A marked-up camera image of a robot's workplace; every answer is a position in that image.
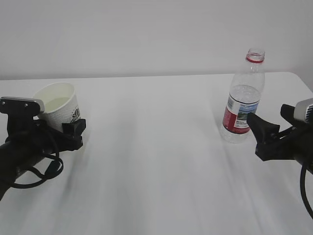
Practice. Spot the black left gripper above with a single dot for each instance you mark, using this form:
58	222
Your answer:
47	140

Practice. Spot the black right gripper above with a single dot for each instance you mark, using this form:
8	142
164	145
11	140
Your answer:
294	143

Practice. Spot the white paper cup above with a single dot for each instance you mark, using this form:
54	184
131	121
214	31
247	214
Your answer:
60	104

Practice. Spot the clear plastic water bottle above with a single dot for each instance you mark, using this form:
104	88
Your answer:
244	96

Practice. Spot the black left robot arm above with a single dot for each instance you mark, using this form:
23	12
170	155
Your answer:
30	157

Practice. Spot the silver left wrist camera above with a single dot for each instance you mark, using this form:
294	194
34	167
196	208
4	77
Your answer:
19	106

